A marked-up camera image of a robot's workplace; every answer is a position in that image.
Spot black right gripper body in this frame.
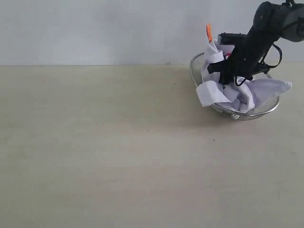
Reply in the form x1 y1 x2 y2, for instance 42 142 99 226
207 33 273 81

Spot white t-shirt red print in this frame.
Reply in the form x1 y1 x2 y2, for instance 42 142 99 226
196 24 293 114

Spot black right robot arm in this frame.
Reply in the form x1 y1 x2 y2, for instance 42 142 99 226
207 0 304 86

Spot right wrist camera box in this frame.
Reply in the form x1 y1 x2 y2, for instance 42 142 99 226
218 33 247 46

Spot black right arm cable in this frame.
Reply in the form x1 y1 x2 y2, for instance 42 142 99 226
234 42 283 86

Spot metal wire mesh basket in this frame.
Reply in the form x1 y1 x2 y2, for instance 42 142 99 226
190 52 280 121

